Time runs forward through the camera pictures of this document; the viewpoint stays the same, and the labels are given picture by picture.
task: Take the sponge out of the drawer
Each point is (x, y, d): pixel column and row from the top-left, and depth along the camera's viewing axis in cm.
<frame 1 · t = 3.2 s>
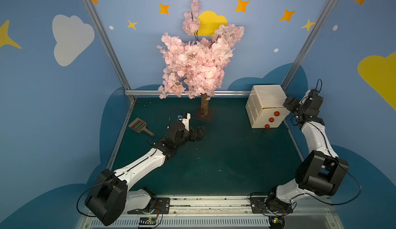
left hand: (200, 125, 81), fingers open
right hand: (297, 100, 84), fingers open
white three-drawer cabinet: (265, 106, 90), point 21 cm above the table
red top drawer knob: (277, 113, 90), point 19 cm above the table
red middle drawer knob: (271, 119, 97), point 11 cm above the table
red bottom drawer knob: (267, 126, 103), point 3 cm above the table

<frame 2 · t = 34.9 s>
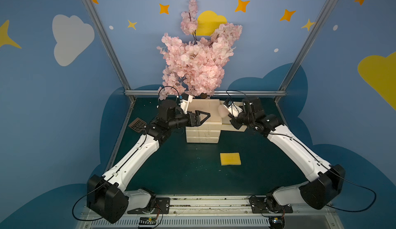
left hand: (205, 113, 70), fingers open
right hand: (233, 111, 79), fingers closed
white three-drawer cabinet: (209, 131, 88), point 14 cm above the table
yellow sponge: (230, 159, 90), point 2 cm above the table
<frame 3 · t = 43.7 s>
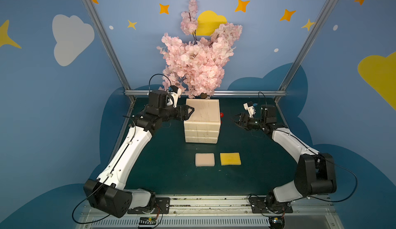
left hand: (188, 106, 73), fingers open
right hand: (234, 119, 85), fingers open
pink sponge: (204, 159, 90), on the table
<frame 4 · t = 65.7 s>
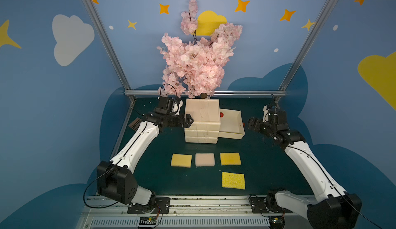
left hand: (185, 118, 82), fingers open
right hand: (258, 121, 81), fingers open
pale yellow foam sponge: (179, 160, 90), on the table
bright yellow porous sponge: (233, 180, 83), on the table
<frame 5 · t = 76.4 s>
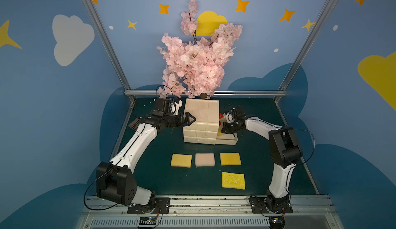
left hand: (190, 118, 81), fingers open
right hand: (223, 129, 99), fingers closed
white bottom drawer: (225, 138, 99), on the table
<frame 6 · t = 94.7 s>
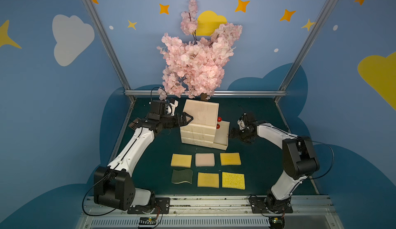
left hand: (187, 117, 80), fingers open
right hand: (236, 136, 96), fingers open
white bottom drawer: (221, 134, 105), on the table
light yellow coarse sponge: (208, 180, 83), on the table
